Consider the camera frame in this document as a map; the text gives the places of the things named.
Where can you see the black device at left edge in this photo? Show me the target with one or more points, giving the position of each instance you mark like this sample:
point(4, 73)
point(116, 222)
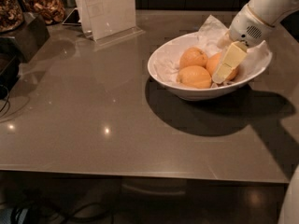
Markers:
point(9, 70)

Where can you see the glass jar of nuts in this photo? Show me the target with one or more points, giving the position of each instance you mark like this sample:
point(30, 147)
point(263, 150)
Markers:
point(11, 16)

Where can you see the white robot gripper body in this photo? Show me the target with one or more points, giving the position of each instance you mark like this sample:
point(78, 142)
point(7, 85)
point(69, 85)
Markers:
point(248, 30)

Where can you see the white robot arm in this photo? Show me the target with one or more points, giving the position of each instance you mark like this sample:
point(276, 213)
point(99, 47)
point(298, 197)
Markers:
point(272, 12)

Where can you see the white ceramic bowl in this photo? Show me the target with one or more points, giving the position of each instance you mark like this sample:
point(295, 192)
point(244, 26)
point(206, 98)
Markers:
point(174, 56)

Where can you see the clear acrylic sign holder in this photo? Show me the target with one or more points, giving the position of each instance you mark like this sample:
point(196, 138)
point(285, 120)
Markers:
point(107, 20)

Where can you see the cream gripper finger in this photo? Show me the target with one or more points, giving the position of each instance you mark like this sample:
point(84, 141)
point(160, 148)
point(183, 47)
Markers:
point(224, 41)
point(227, 62)

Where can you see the orange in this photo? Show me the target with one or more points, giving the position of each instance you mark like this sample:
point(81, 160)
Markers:
point(212, 63)
point(194, 76)
point(193, 56)

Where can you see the white paper napkin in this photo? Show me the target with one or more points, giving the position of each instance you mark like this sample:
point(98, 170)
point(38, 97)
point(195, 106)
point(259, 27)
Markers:
point(211, 34)

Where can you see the bowl of dried snacks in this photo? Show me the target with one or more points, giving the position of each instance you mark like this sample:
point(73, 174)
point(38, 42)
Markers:
point(52, 11)

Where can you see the black box on left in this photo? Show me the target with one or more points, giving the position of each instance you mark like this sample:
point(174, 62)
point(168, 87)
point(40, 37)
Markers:
point(25, 41)

